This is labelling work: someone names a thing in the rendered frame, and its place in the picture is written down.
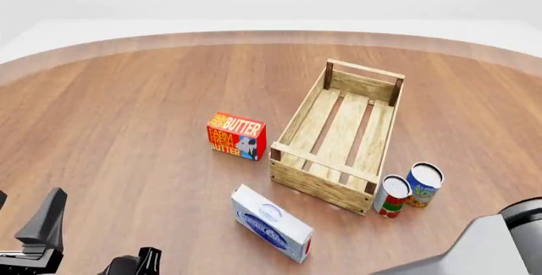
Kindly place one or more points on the wooden slat tray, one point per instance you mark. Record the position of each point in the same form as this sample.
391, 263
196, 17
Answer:
339, 135

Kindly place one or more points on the blue soup tin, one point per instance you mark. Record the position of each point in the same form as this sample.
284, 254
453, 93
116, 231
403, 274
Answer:
423, 189

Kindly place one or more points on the red butter box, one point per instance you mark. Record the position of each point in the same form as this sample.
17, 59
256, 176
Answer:
230, 140

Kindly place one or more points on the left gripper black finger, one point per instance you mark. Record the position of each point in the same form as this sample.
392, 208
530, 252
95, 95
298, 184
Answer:
2, 199
44, 221

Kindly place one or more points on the white and blue food box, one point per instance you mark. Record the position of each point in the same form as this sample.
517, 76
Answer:
271, 224

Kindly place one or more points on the tin with tomato print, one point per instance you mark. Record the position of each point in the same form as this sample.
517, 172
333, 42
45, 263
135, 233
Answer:
391, 200

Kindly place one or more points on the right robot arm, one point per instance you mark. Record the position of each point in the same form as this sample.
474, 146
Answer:
487, 246

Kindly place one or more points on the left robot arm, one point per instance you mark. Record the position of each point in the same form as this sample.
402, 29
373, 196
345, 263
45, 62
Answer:
120, 267

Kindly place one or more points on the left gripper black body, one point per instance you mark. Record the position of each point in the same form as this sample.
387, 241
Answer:
29, 260

